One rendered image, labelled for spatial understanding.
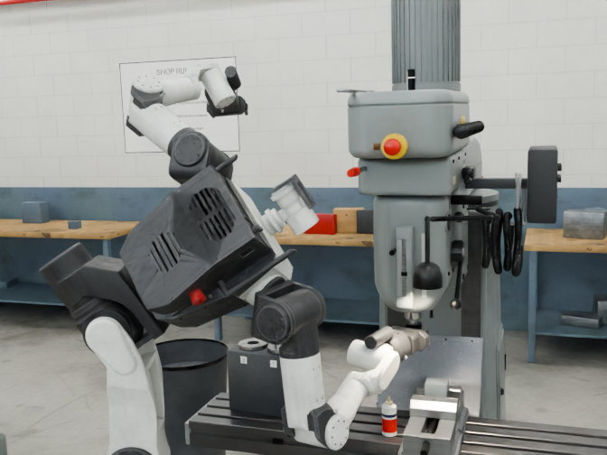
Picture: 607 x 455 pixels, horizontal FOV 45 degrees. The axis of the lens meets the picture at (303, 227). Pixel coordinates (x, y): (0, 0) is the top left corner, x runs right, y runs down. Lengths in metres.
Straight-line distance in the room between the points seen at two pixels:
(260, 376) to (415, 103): 0.94
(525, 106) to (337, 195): 1.72
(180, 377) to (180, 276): 2.22
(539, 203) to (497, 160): 4.02
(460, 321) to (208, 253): 1.13
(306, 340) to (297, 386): 0.10
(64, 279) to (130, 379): 0.27
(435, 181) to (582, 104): 4.36
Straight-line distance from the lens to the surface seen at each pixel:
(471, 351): 2.42
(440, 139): 1.75
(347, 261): 6.48
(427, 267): 1.80
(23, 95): 7.89
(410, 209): 1.90
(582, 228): 5.68
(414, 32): 2.13
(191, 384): 3.76
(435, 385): 2.07
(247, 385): 2.24
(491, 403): 2.53
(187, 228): 1.55
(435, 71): 2.13
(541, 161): 2.15
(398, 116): 1.75
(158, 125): 1.84
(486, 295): 2.41
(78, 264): 1.73
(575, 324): 5.79
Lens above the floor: 1.84
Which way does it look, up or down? 9 degrees down
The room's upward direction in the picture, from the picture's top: 2 degrees counter-clockwise
